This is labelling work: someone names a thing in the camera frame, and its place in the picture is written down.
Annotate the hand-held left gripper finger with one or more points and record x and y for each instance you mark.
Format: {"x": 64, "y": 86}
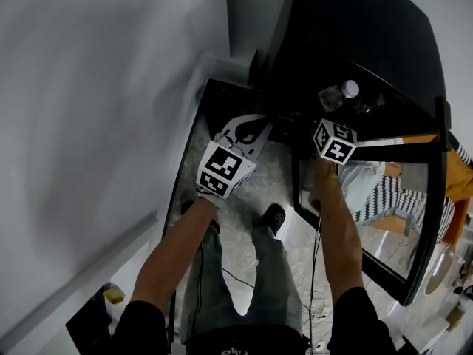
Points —
{"x": 263, "y": 139}
{"x": 233, "y": 123}

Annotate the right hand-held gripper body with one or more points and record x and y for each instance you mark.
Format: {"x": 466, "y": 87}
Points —
{"x": 334, "y": 142}

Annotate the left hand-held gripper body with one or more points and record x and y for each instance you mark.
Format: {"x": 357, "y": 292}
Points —
{"x": 225, "y": 168}

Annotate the clear white-capped bottle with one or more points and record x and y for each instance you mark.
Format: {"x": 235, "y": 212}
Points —
{"x": 332, "y": 98}

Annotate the bottle with green cap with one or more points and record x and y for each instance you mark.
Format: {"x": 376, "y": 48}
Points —
{"x": 371, "y": 104}

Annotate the person's right forearm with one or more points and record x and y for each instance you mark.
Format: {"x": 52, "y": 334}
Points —
{"x": 336, "y": 228}

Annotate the person's left forearm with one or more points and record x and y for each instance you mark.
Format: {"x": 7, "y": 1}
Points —
{"x": 170, "y": 257}

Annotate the white crumpled cloth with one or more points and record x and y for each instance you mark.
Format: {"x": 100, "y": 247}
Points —
{"x": 358, "y": 187}

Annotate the person's right black shoe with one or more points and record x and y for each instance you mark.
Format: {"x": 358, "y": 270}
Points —
{"x": 273, "y": 216}

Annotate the black white striped blanket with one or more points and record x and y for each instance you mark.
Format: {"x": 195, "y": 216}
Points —
{"x": 391, "y": 202}

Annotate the person's left leg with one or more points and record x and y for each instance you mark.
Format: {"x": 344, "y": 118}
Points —
{"x": 210, "y": 283}

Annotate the person's leg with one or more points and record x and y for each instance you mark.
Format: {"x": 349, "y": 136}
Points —
{"x": 210, "y": 283}
{"x": 275, "y": 279}

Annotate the person's right leg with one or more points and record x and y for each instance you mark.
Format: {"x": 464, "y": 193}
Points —
{"x": 275, "y": 279}

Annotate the black cabinet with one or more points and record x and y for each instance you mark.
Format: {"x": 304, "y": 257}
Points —
{"x": 369, "y": 24}

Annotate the black framed glass cabinet door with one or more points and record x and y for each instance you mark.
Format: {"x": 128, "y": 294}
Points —
{"x": 436, "y": 216}

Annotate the orange sofa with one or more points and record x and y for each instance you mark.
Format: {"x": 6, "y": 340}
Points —
{"x": 462, "y": 183}

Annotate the tan block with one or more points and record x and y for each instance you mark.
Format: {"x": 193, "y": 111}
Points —
{"x": 114, "y": 295}

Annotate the person's black shirt torso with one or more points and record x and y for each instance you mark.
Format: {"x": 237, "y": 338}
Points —
{"x": 362, "y": 324}

